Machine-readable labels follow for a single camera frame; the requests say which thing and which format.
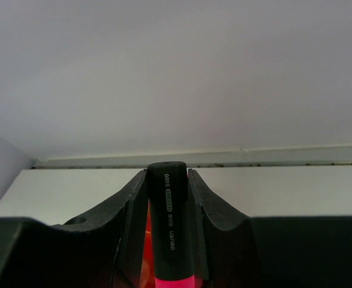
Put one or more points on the pink highlighter black body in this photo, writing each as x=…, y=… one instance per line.
x=167, y=187

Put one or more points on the orange round organizer container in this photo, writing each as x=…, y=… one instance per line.
x=147, y=271

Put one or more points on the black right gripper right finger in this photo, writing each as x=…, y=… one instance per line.
x=231, y=249

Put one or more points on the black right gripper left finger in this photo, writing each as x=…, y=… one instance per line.
x=102, y=247

